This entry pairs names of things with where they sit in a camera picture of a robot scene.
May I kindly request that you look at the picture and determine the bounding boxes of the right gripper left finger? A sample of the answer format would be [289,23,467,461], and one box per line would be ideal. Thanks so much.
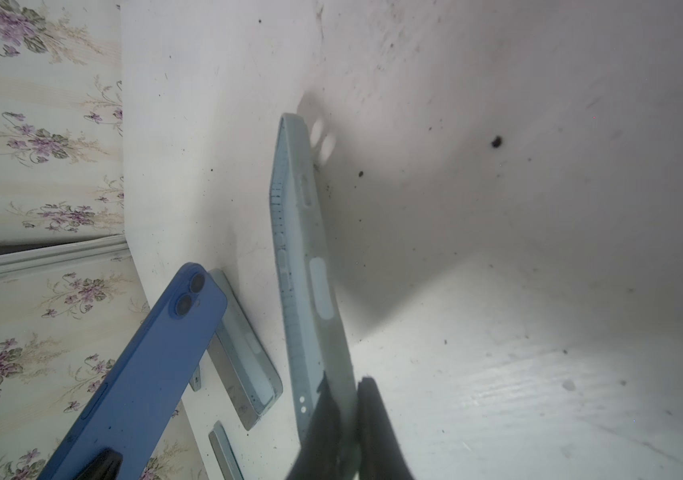
[286,379,341,480]

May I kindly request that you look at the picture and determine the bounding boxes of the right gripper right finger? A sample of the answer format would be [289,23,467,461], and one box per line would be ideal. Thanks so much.
[357,377,415,480]

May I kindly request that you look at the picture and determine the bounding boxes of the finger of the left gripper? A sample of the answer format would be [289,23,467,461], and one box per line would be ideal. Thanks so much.
[74,448,123,480]

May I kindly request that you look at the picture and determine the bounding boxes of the black phone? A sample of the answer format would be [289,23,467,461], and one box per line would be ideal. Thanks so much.
[208,421,244,480]
[207,269,283,431]

